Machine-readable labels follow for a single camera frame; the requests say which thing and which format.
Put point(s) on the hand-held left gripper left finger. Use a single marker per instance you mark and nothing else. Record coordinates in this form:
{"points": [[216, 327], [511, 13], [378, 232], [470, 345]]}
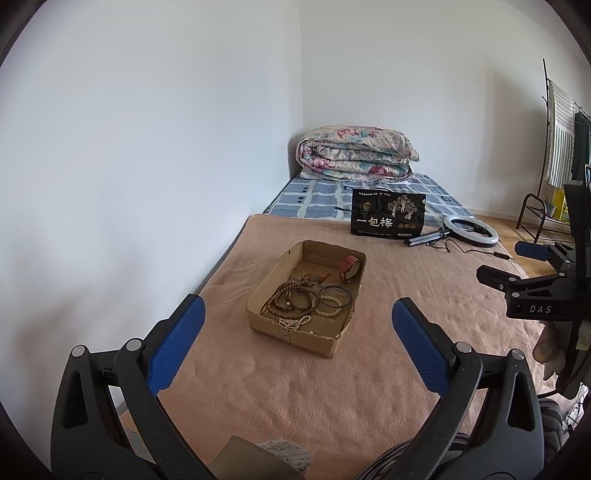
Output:
{"points": [[178, 337]]}

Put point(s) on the striped hanging towel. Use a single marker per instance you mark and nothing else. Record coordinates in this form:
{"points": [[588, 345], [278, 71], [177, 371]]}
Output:
{"points": [[561, 138]]}

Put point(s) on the grey knitted cloth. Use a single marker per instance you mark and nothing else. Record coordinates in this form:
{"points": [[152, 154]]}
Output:
{"points": [[286, 454]]}

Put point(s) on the folded floral quilt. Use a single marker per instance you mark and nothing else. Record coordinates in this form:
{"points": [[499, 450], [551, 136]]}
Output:
{"points": [[355, 152]]}

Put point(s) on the black snack bag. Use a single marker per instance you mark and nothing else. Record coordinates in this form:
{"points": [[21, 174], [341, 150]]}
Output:
{"points": [[388, 212]]}

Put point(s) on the thin blue bangle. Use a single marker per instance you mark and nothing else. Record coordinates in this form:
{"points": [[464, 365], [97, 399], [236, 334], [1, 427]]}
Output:
{"points": [[345, 290]]}

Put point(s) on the yellow box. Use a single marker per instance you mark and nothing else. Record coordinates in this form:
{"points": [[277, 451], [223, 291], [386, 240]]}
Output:
{"points": [[558, 207]]}

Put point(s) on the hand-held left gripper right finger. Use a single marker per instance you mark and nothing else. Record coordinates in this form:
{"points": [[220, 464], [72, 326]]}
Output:
{"points": [[422, 341]]}

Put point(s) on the black clothes rack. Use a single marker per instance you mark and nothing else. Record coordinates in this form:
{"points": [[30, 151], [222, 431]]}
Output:
{"points": [[546, 115]]}

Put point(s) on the black folded tripod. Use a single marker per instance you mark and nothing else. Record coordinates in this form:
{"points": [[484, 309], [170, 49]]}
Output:
{"points": [[425, 237]]}

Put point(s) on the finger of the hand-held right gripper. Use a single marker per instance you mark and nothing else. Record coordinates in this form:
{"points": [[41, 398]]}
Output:
{"points": [[533, 250], [503, 277]]}

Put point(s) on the dark metal shoe rack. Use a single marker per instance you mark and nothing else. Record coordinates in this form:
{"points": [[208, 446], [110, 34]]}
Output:
{"points": [[531, 205]]}

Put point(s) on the cardboard box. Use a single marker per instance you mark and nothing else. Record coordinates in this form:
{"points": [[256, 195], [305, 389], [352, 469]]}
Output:
{"points": [[286, 337]]}

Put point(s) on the dark green hanging cloth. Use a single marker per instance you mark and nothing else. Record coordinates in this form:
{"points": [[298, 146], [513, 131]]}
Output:
{"points": [[581, 147]]}

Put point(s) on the person's right hand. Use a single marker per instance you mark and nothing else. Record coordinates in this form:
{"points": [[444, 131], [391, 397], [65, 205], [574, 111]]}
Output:
{"points": [[549, 348]]}

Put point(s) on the pink fleece blanket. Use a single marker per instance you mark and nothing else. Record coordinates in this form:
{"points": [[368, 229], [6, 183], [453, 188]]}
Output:
{"points": [[277, 397]]}

